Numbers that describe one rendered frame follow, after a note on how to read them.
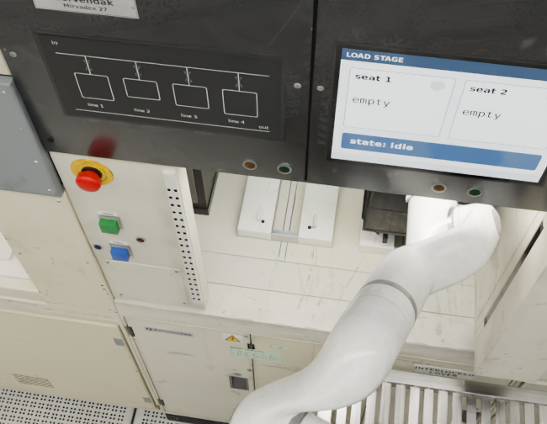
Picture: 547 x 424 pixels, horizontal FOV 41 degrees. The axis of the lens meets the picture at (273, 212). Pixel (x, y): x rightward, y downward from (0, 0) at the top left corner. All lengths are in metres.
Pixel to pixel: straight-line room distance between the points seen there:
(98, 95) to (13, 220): 0.45
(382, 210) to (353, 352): 0.60
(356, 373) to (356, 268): 0.71
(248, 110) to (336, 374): 0.35
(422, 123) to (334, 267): 0.72
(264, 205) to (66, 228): 0.49
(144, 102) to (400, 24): 0.36
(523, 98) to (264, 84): 0.31
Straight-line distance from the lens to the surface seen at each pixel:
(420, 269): 1.08
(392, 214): 1.49
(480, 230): 1.16
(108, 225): 1.28
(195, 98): 0.96
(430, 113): 0.93
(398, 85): 0.89
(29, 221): 1.37
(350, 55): 0.86
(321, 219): 1.62
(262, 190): 1.66
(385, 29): 0.83
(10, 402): 2.54
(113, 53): 0.93
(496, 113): 0.93
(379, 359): 0.93
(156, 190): 1.17
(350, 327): 0.93
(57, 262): 1.49
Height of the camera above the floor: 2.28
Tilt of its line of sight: 58 degrees down
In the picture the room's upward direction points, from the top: 1 degrees counter-clockwise
